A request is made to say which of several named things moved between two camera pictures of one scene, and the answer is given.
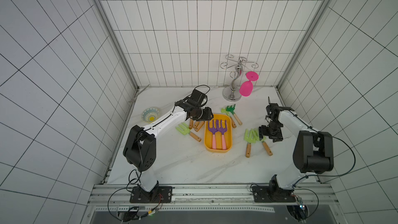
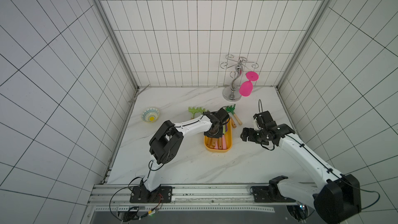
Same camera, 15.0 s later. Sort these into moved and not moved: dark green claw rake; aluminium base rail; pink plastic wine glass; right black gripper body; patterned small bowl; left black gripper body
Moved: left black gripper body; right black gripper body
Not moved: aluminium base rail; dark green claw rake; patterned small bowl; pink plastic wine glass
